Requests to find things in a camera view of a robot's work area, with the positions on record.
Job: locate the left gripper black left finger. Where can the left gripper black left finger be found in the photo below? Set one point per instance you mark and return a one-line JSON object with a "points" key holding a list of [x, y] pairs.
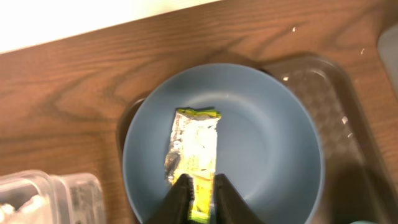
{"points": [[177, 204]]}

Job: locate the crumpled white paper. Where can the crumpled white paper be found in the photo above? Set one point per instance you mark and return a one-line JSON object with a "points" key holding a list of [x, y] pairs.
{"points": [[32, 211]]}

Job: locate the yellow snack wrapper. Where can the yellow snack wrapper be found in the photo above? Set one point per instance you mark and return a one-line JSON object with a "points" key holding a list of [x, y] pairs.
{"points": [[192, 151]]}

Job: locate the dark blue plate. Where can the dark blue plate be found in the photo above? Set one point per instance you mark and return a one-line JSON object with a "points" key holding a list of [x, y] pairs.
{"points": [[268, 146]]}

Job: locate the dark brown serving tray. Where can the dark brown serving tray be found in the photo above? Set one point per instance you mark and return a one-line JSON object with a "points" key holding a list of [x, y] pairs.
{"points": [[356, 186]]}

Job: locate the clear plastic bin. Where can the clear plastic bin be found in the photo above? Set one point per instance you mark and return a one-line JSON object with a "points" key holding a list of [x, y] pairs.
{"points": [[73, 198]]}

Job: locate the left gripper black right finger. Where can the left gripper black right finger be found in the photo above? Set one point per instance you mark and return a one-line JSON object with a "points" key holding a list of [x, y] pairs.
{"points": [[230, 206]]}

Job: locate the grey dishwasher rack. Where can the grey dishwasher rack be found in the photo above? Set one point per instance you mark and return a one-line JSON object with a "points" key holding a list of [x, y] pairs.
{"points": [[388, 50]]}

